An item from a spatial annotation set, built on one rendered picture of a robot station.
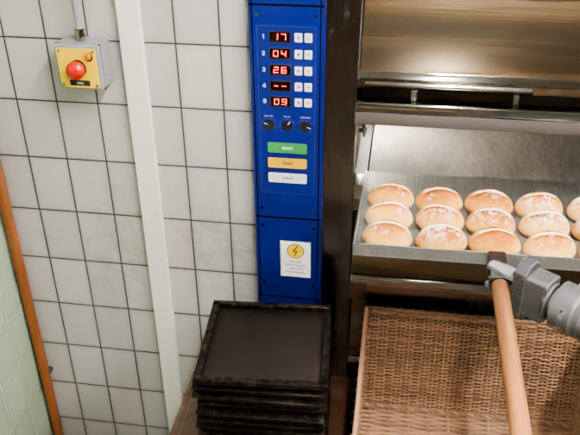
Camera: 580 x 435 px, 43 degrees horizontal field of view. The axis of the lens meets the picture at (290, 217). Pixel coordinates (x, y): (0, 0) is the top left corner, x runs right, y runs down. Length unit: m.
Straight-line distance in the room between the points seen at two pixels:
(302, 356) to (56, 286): 0.78
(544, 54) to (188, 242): 0.95
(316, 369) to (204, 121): 0.61
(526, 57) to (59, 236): 1.22
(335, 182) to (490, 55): 0.45
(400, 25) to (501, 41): 0.21
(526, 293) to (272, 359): 0.59
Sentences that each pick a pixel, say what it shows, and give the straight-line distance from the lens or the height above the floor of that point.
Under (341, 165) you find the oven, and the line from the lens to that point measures 1.72.
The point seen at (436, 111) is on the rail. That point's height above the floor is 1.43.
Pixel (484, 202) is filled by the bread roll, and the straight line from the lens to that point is 1.62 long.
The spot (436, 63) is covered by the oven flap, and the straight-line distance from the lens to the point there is 1.60.
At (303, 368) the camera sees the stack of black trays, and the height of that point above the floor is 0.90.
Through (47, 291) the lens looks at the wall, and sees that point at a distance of 2.16.
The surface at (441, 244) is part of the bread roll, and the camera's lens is 1.48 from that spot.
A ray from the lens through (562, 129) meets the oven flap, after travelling 1.54.
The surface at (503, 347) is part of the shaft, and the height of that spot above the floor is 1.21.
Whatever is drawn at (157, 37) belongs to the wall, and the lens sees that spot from 1.69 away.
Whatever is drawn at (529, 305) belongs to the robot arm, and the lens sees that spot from 1.39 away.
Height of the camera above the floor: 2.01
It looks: 31 degrees down
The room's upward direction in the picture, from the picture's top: straight up
